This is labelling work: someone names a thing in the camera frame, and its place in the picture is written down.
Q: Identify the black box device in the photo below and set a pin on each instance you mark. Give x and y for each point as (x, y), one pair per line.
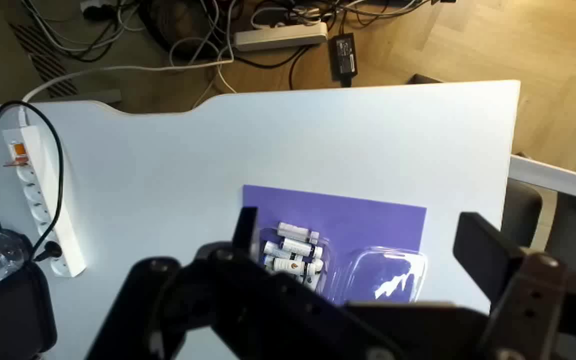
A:
(9, 320)

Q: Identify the purple rectangular mat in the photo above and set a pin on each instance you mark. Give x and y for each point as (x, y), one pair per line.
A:
(369, 221)

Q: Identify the clear plastic container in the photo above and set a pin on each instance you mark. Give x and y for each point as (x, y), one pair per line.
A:
(331, 267)

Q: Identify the white floor power strip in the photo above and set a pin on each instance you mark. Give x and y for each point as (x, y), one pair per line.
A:
(278, 36)

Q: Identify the black power adapter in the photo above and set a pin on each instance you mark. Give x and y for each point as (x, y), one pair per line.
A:
(343, 53)

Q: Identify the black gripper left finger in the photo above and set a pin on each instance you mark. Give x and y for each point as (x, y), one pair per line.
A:
(246, 230)

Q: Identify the metal floor vent grille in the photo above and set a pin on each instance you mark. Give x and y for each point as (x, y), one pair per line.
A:
(41, 56)

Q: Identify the small white bottle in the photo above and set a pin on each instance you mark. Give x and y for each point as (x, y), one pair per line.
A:
(286, 265)
(292, 230)
(296, 247)
(273, 251)

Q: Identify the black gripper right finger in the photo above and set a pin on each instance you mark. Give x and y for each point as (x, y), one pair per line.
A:
(484, 251)

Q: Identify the white table power strip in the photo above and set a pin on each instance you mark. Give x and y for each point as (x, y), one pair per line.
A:
(34, 192)

